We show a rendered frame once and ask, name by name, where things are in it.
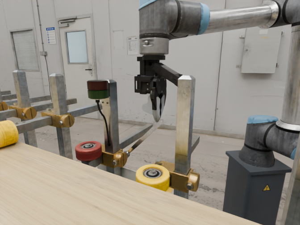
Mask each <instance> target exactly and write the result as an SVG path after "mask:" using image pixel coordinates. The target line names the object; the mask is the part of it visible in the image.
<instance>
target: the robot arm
mask: <svg viewBox="0 0 300 225"><path fill-rule="evenodd" d="M138 10H139V54H142V55H143V56H142V57H137V61H140V74H139V75H137V76H135V77H134V91H135V92H136V93H140V94H150V96H148V102H147V103H146V104H144V105H142V110H143V111H145V112H147V113H150V114H152V115H153V116H154V120H155V122H158V121H159V120H160V118H161V116H162V113H163V109H164V106H165V101H166V96H167V80H169V81H170V82H172V83H173V84H174V85H176V86H178V78H180V77H181V76H183V75H182V74H179V73H178V72H176V71H174V70H173V69H171V68H169V67H167V66H166V65H164V64H162V63H161V62H159V61H160V60H165V57H166V56H165V55H166V54H169V41H170V40H172V39H177V38H186V37H188V36H195V35H201V34H207V33H216V32H222V31H228V30H235V29H243V28H250V27H256V26H258V27H259V28H262V29H267V28H273V27H278V26H283V25H292V26H291V29H292V32H291V40H290V48H289V56H288V63H287V74H286V82H285V90H284V98H283V108H282V116H281V119H280V120H278V118H277V117H274V116H269V115H252V116H250V117H248V121H247V125H246V134H245V141H244V146H243V147H242V149H241V151H240V152H239V158H240V159H241V160H242V161H243V162H245V163H247V164H250V165H252V166H256V167H272V166H274V164H275V157H274V154H273V151H274V152H277V153H279V154H281V155H284V156H286V157H288V158H290V159H292V160H294V157H295V153H296V148H297V143H298V139H299V134H300V0H268V1H265V2H263V3H262V4H261V5H256V6H247V7H238V8H226V9H217V10H209V7H208V6H207V5H206V4H202V3H201V2H199V3H195V2H188V1H181V0H139V9H138ZM136 81H137V89H136Z"/></svg>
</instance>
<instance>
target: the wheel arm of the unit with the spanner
mask: <svg viewBox="0 0 300 225"><path fill-rule="evenodd" d="M152 127H153V125H152V124H146V125H144V126H143V127H141V128H139V129H137V130H135V131H133V132H132V133H130V134H128V135H126V136H125V137H123V138H121V139H119V146H120V149H124V148H125V147H127V146H129V145H130V144H132V143H133V142H135V141H136V140H138V139H139V138H141V137H142V136H143V135H144V134H145V133H146V132H148V131H149V130H150V129H151V128H152ZM102 162H103V161H102V155H101V156H100V157H99V158H97V159H95V160H92V161H81V163H83V164H86V165H89V166H92V167H97V166H98V165H100V164H101V163H102Z"/></svg>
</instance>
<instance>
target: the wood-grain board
mask: <svg viewBox="0 0 300 225"><path fill-rule="evenodd" d="M0 225H261V224H258V223H256V222H253V221H250V220H247V219H244V218H241V217H238V216H235V215H232V214H229V213H226V212H223V211H221V210H218V209H215V208H211V207H209V206H206V205H203V204H200V203H197V202H194V201H191V200H188V199H185V198H182V197H180V196H176V195H173V194H171V193H168V192H165V191H162V190H159V189H156V188H154V187H150V186H147V185H144V184H142V183H139V182H136V181H133V180H130V179H127V178H124V177H121V176H118V175H115V174H112V173H109V172H106V171H104V170H101V169H98V168H95V167H92V166H89V165H86V164H83V163H80V162H77V161H74V160H72V159H69V158H65V157H63V156H60V155H57V154H54V153H51V152H48V151H45V150H42V149H39V148H37V147H34V146H30V145H27V144H24V143H22V142H19V141H18V142H16V143H14V144H11V145H8V146H5V147H2V148H0Z"/></svg>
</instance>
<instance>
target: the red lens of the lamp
mask: <svg viewBox="0 0 300 225"><path fill-rule="evenodd" d="M87 89H88V90H104V89H108V81H104V82H88V81H87Z"/></svg>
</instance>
